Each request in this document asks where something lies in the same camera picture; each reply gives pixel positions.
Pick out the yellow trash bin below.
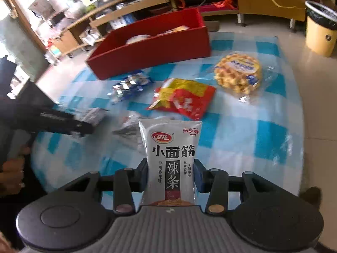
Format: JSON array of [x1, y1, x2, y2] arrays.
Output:
[[305, 0, 337, 57]]

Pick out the white spicy strip packet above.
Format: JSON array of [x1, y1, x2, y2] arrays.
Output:
[[138, 118, 203, 207]]

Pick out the printed cardboard box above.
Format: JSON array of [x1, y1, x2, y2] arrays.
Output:
[[28, 0, 53, 14]]

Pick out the long bread packet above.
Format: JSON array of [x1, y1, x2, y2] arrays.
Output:
[[156, 25, 190, 37]]

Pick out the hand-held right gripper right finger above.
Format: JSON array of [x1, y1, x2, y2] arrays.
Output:
[[193, 160, 272, 214]]

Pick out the blue white checkered tablecloth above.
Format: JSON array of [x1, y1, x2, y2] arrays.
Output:
[[30, 30, 306, 206]]

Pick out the wooden TV stand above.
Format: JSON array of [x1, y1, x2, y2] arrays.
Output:
[[39, 0, 307, 58]]

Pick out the red cardboard box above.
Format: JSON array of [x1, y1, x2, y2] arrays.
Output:
[[86, 7, 211, 81]]

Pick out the yellow waffle packet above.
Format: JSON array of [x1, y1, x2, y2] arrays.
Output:
[[211, 53, 277, 103]]

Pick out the red and yellow snack packet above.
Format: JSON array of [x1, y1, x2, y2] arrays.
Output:
[[147, 78, 217, 122]]

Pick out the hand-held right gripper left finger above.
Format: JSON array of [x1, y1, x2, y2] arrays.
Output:
[[62, 158, 149, 215]]

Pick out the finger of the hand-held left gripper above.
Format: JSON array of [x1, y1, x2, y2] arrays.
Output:
[[38, 109, 94, 138]]

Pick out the person's left hand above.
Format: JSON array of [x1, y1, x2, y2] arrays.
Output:
[[0, 147, 31, 191]]

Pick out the blue candy packet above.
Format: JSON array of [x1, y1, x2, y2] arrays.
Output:
[[109, 71, 154, 103]]

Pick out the blue and white box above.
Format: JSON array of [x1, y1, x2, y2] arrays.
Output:
[[110, 15, 138, 30]]

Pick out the white packet with red mark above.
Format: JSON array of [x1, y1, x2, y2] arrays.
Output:
[[113, 110, 148, 148]]

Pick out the round pale cake packet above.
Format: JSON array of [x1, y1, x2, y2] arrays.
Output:
[[126, 34, 153, 45]]

